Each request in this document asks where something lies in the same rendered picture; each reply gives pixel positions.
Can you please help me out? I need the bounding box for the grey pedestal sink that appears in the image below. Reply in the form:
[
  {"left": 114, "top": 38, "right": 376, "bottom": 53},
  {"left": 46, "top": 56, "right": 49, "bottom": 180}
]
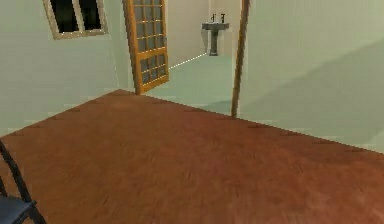
[{"left": 201, "top": 13, "right": 231, "bottom": 57}]

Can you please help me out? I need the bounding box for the brown wooden door frame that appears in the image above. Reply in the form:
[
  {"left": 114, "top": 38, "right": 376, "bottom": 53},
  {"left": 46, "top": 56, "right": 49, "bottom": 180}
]
[{"left": 230, "top": 0, "right": 251, "bottom": 119}]

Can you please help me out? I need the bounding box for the black chair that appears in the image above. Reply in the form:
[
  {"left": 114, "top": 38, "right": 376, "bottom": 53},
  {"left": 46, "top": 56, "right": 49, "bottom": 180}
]
[{"left": 0, "top": 139, "right": 48, "bottom": 224}]

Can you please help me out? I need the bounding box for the beige framed window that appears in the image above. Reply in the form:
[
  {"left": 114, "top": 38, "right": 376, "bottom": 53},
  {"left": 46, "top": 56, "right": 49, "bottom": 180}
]
[{"left": 42, "top": 0, "right": 109, "bottom": 41}]

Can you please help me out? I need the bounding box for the orange glass panel door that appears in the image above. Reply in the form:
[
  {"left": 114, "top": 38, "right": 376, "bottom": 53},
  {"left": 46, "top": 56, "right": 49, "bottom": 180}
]
[{"left": 122, "top": 0, "right": 170, "bottom": 96}]

